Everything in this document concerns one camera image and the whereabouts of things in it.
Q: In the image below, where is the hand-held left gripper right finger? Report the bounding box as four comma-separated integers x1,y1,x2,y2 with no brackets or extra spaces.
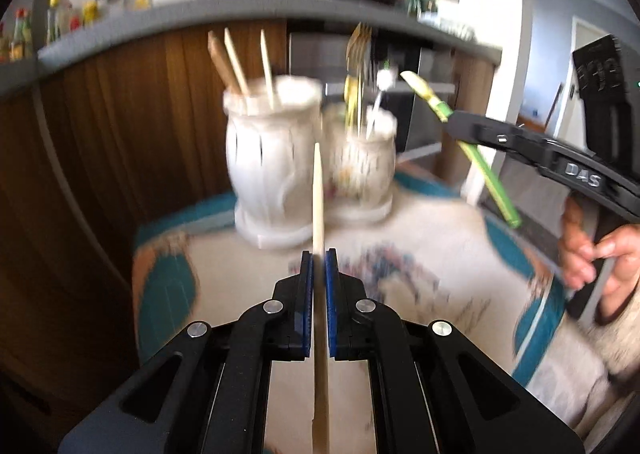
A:
325,247,585,454

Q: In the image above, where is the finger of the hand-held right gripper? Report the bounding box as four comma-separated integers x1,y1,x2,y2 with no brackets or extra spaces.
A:
446,109,640,226

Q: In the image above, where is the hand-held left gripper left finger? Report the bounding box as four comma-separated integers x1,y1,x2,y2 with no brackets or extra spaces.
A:
57,250,316,454

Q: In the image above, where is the wooden chopstick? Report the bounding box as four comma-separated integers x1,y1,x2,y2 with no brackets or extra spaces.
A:
310,143,332,454
207,31,242,96
223,28,250,96
258,29,277,108

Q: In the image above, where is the green plastic knife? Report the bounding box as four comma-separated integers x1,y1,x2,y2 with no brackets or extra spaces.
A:
399,70,523,229

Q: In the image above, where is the white floral ceramic boot holder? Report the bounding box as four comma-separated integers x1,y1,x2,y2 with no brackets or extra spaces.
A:
222,76,399,251

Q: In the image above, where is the gold fork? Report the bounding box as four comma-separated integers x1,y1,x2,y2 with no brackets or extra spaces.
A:
345,23,375,129

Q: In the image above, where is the person's right forearm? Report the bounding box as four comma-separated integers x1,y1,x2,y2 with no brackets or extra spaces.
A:
582,301,640,440

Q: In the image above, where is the person's right hand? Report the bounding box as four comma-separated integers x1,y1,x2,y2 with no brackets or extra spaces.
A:
556,194,640,326

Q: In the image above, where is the white door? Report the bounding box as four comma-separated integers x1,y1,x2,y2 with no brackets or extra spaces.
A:
544,17,603,137

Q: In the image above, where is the quilted printed placemat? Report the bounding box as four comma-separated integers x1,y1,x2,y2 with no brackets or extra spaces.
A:
131,168,612,454

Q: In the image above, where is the white tulip utensil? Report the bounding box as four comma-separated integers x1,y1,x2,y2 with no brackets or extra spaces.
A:
366,68,394,139

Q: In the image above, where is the yellow-green tulip utensil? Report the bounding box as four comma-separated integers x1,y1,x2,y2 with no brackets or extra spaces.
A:
344,75,363,129

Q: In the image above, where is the grey countertop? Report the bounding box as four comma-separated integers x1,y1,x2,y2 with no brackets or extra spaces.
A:
0,0,504,100

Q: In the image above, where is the yellow-capped bottle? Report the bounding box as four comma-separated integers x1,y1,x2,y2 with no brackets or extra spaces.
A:
46,0,64,44

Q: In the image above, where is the dark sauce bottle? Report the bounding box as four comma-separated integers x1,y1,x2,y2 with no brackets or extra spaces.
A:
9,8,34,61

